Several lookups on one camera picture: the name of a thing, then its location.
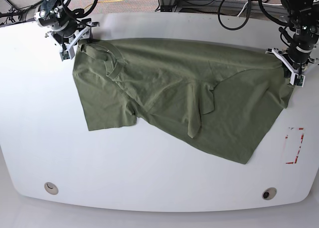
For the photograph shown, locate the yellow cable on floor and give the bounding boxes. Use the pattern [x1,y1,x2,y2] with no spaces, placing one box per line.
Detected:
[82,0,127,14]

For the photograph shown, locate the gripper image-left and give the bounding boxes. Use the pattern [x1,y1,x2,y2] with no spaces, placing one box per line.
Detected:
[45,20,100,50]

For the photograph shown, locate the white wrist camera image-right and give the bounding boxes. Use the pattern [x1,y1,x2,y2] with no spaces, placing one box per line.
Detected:
[290,73,305,87]

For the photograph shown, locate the olive green T-shirt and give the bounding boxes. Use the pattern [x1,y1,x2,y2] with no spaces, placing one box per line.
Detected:
[73,38,294,164]

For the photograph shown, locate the right grey table grommet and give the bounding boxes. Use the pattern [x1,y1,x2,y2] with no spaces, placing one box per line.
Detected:
[262,188,277,200]

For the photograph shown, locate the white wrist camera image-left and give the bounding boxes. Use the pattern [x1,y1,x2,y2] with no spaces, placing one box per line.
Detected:
[59,48,75,61]

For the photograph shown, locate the black tripod leg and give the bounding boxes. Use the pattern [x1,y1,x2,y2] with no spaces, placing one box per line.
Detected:
[0,0,40,25]

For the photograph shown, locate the grey table grommet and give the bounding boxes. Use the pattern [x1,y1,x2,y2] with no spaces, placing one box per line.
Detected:
[44,182,58,195]
[262,188,277,200]

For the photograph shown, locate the black loose cable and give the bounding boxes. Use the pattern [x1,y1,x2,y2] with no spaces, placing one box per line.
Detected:
[218,0,252,31]

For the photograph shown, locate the red tape rectangle marking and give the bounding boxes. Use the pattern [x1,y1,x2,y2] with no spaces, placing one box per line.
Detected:
[283,127,305,165]

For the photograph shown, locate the left grey table grommet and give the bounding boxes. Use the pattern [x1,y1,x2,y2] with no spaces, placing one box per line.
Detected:
[44,182,58,195]

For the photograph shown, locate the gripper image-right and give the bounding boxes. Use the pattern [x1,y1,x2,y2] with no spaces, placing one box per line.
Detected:
[266,48,319,78]

